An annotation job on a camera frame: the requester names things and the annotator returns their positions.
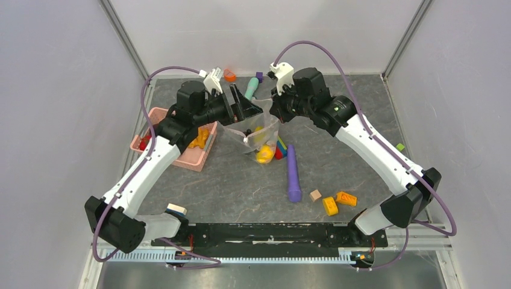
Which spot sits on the multicolour brick stack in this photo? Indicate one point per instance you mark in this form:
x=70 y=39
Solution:
x=281 y=149

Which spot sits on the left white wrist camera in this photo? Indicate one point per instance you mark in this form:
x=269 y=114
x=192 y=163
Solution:
x=212 y=80

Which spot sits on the tan wooden cube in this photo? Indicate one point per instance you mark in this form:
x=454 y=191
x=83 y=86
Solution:
x=315 y=195

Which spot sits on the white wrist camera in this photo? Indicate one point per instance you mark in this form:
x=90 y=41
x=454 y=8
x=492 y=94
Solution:
x=212 y=80
x=283 y=72

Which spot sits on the clear zip top bag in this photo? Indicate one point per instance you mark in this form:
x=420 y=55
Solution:
x=244 y=145

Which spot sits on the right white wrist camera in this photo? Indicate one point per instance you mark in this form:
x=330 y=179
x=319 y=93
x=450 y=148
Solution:
x=283 y=72

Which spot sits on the purple toy microphone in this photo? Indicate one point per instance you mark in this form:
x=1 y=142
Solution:
x=293 y=187

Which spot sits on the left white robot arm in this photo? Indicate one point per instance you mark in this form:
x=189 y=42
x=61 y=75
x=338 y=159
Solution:
x=114 y=217

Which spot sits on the orange wrinkled fruit toy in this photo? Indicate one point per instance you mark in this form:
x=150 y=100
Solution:
x=201 y=140

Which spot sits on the yellow starfruit toy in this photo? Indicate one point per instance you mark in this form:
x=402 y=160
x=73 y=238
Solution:
x=259 y=136

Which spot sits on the orange semicircle block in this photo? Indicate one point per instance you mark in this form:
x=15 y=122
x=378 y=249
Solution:
x=229 y=76

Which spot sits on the mint green toy microphone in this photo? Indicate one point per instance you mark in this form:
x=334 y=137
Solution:
x=251 y=88

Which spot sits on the purple cube block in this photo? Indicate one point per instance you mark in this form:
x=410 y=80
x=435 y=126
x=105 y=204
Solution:
x=259 y=76

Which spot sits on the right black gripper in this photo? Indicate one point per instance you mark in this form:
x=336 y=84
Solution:
x=277 y=108

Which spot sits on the yellow pear toy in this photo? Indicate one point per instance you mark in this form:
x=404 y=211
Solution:
x=265 y=154

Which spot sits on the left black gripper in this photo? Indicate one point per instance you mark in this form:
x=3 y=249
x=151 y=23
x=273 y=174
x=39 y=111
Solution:
x=244 y=108

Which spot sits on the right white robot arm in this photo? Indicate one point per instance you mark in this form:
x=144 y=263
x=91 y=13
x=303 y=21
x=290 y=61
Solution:
x=407 y=181

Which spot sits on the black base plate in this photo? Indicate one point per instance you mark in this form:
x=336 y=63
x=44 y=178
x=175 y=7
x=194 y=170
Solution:
x=272 y=240

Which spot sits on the orange toy brick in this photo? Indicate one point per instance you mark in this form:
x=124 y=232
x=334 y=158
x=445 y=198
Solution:
x=346 y=199

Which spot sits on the pink plastic basket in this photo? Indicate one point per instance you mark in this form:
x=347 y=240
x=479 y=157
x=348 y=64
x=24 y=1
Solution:
x=191 y=159

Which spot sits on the yellow toy brick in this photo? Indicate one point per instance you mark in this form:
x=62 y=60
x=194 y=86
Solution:
x=330 y=206

